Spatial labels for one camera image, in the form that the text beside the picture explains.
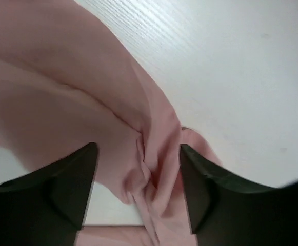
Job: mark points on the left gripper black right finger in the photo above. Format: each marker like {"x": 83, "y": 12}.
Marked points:
{"x": 226, "y": 209}

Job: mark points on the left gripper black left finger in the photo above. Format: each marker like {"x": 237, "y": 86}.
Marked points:
{"x": 48, "y": 206}

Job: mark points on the pink trousers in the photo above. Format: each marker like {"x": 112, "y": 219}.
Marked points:
{"x": 65, "y": 81}

